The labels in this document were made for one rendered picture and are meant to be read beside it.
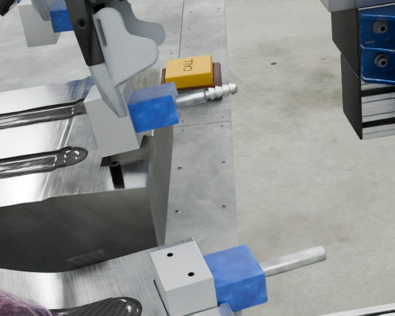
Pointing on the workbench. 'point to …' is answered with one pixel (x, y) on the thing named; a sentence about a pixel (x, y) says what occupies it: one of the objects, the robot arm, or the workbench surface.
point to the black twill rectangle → (86, 260)
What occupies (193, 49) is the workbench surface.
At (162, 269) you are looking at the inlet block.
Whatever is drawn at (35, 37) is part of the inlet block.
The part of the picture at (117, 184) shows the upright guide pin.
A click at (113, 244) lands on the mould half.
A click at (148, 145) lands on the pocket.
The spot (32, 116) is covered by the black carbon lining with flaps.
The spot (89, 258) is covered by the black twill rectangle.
